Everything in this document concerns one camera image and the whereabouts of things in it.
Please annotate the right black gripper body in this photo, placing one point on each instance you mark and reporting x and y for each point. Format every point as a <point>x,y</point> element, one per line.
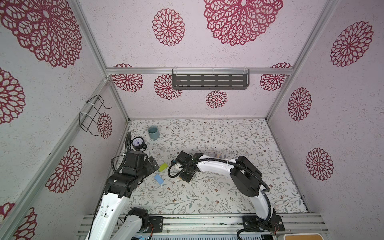
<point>185,175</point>

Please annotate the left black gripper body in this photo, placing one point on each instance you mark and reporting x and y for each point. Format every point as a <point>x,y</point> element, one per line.
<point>147,169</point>

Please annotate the lime green rectangular block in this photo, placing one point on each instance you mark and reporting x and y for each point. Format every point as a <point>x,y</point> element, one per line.
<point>163,167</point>

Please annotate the light blue rectangular block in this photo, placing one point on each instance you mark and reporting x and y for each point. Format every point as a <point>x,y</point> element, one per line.
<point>159,179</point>

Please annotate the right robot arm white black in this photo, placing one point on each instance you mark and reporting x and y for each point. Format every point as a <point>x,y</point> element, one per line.
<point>247,178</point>

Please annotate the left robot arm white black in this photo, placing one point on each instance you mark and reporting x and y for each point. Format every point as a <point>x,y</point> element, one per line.
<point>119,188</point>

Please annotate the black alarm clock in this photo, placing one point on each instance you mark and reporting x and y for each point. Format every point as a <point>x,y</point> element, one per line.
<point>139,144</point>

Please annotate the teal ceramic cup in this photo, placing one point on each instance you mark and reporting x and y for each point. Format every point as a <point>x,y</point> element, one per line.
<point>153,132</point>

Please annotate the orange white box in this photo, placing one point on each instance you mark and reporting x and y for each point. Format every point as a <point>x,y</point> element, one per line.
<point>303,236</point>

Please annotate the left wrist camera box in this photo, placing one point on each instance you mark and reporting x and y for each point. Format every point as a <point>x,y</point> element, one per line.
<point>134,161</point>

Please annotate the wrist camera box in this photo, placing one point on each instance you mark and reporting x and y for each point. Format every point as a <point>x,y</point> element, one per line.
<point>183,159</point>
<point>134,161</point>

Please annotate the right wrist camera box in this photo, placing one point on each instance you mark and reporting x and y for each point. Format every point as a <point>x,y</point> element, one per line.
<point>183,159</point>

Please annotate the aluminium front rail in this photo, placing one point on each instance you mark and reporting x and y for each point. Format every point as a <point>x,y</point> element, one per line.
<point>217,224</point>

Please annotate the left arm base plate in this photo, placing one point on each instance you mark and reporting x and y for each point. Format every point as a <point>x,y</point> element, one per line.
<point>153,224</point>

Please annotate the black wire wall rack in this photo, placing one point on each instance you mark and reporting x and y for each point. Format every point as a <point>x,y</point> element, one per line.
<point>90,117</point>

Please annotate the dark grey wall shelf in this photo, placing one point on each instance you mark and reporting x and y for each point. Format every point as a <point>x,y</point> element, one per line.
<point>210,81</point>

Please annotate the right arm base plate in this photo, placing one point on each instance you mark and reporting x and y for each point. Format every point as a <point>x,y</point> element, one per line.
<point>252,223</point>

